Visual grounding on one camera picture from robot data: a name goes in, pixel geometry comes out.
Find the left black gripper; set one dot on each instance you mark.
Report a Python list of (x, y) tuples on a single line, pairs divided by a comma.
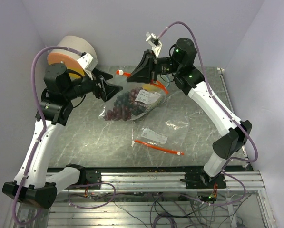
[(107, 90)]

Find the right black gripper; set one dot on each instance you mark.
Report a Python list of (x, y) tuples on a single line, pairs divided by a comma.
[(142, 73)]

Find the dark blue grape bunch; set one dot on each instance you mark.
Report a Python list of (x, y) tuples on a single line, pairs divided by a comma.
[(125, 105)]

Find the clear zip bag orange zipper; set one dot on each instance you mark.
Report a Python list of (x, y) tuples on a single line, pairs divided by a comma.
[(135, 99)]

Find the red grape bunch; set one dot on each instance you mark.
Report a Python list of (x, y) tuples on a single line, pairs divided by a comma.
[(109, 115)]

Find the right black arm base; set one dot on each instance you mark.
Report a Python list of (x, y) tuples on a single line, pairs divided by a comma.
[(200, 180)]

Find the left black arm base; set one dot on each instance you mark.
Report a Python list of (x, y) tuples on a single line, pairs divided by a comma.
[(87, 176)]

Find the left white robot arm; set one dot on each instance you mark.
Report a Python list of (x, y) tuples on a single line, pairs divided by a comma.
[(31, 185)]

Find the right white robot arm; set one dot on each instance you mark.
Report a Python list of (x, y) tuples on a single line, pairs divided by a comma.
[(192, 83)]

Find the yellow banana bunch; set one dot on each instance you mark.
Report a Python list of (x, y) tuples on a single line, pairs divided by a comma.
[(149, 87)]

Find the light blue plastic basket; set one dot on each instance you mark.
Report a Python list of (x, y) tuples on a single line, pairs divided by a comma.
[(151, 99)]

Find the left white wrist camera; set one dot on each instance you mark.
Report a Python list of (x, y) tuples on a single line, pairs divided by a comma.
[(88, 63)]

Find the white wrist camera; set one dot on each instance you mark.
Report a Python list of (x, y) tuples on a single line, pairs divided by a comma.
[(155, 43), (88, 63)]

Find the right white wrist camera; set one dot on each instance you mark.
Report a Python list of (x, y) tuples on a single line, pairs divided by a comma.
[(155, 43)]

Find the aluminium frame rail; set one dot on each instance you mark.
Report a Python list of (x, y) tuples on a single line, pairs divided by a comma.
[(171, 182)]

